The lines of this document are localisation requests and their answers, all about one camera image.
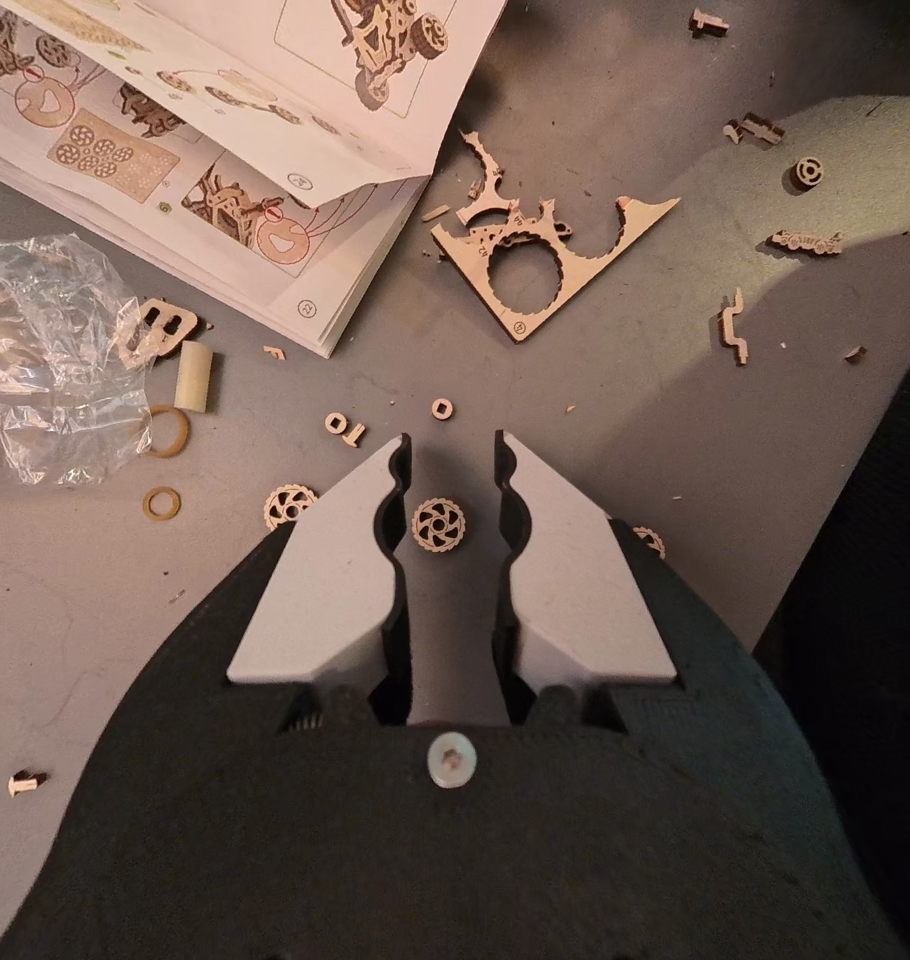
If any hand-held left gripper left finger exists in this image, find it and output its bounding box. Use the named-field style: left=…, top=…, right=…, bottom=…
left=224, top=432, right=414, bottom=725

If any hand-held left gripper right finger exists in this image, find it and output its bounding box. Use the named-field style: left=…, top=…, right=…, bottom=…
left=494, top=429, right=680, bottom=725

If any wooden parts sheet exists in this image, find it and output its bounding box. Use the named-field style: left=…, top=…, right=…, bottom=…
left=431, top=129, right=682, bottom=345

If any pale wax stick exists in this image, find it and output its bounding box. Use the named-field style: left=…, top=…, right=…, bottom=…
left=173, top=341, right=216, bottom=414

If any zigzag wooden piece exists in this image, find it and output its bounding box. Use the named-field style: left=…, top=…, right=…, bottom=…
left=719, top=287, right=750, bottom=366

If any slotted oval wooden plate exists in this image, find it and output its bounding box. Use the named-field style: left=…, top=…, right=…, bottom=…
left=117, top=297, right=201, bottom=369

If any clear plastic bag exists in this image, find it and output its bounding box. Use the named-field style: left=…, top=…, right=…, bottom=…
left=0, top=232, right=156, bottom=485

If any toothed wooden strip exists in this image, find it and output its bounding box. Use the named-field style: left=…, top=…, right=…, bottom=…
left=770, top=228, right=846, bottom=256

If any instruction booklet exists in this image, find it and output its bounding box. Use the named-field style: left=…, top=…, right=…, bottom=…
left=0, top=0, right=510, bottom=357

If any large thin tan ring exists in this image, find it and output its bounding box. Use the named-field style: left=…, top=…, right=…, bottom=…
left=143, top=405, right=191, bottom=459

